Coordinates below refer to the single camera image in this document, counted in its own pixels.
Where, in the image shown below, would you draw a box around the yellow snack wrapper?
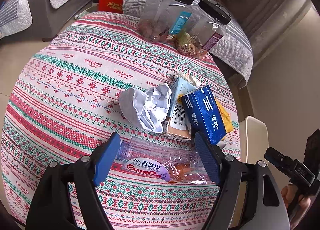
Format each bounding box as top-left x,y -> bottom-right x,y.
216,101 -> 233,134

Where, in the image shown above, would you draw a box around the blue cardboard box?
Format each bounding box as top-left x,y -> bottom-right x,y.
180,85 -> 227,145

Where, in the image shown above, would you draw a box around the crushed Ganten water bottle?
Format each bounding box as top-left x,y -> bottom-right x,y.
116,136 -> 212,184

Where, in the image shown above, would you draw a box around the white plastic trash bin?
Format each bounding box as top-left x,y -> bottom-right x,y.
228,115 -> 270,228

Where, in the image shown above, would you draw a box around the person's right hand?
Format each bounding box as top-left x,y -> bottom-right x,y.
281,184 -> 311,229

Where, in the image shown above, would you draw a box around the white milk carton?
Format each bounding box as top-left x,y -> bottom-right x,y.
160,78 -> 196,142

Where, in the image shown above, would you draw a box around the crumpled white paper ball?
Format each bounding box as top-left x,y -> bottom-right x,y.
119,84 -> 171,133

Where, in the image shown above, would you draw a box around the patterned handmade tablecloth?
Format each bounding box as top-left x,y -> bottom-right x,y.
1,12 -> 240,229

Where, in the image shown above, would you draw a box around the grey quilted ottoman cover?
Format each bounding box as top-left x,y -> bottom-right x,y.
123,0 -> 253,88

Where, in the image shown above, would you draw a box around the jar with purple label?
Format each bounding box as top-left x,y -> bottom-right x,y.
174,0 -> 231,58

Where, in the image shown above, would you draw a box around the dark grey sofa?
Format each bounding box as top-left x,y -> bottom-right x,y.
0,0 -> 102,42

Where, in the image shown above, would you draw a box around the jar with teal label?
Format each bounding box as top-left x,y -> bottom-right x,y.
138,0 -> 194,42

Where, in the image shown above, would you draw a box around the black eyeglasses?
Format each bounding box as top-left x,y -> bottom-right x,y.
208,0 -> 227,12

